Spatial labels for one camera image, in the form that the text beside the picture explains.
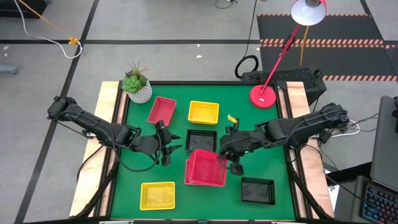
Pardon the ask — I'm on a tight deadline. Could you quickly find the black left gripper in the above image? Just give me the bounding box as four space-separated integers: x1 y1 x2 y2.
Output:
134 120 183 167

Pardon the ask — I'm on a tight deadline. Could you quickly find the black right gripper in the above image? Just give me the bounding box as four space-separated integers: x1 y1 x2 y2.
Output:
218 119 265 177

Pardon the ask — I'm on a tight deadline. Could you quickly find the red plastic slotted basket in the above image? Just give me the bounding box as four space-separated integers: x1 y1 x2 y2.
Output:
184 159 200 187
188 148 228 188
147 96 177 128

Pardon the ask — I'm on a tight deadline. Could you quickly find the yellow plastic slotted basket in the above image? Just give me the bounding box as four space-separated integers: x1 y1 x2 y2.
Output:
139 181 177 211
187 100 220 126

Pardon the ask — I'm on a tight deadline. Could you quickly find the succulent in white patterned pot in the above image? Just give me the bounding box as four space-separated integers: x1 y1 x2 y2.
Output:
121 61 154 105

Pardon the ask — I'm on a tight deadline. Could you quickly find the red desk lamp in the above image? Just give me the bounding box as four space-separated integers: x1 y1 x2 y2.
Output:
249 0 328 110

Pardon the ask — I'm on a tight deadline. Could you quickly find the wooden side board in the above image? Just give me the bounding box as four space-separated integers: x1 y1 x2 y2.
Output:
68 81 129 218
285 81 336 218

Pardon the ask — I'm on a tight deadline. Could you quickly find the black perforated box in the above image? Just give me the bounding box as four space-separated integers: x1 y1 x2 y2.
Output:
241 67 328 105

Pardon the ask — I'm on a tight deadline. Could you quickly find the black mat with hazard stripes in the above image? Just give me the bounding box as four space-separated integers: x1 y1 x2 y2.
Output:
256 12 398 82

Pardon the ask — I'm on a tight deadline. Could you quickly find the grey laptop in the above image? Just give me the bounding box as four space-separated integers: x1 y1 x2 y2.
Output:
369 95 398 192

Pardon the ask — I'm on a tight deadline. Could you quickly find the laptop with backlit keyboard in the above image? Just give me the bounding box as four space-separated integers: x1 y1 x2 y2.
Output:
349 175 398 224

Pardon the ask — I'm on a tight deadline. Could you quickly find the grey metal foot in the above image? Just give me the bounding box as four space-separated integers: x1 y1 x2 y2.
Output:
0 64 19 75

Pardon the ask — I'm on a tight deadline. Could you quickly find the black coiled cable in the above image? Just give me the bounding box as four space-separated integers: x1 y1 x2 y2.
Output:
234 0 261 80

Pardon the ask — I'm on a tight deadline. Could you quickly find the white power cable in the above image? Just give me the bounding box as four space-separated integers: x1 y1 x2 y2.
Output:
329 119 361 138

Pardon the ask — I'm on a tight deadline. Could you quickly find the white floor cable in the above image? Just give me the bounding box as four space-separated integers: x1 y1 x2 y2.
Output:
12 0 83 59

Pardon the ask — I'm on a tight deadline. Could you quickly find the orange cable with yellow plug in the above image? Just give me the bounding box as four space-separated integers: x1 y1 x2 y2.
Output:
17 0 80 46

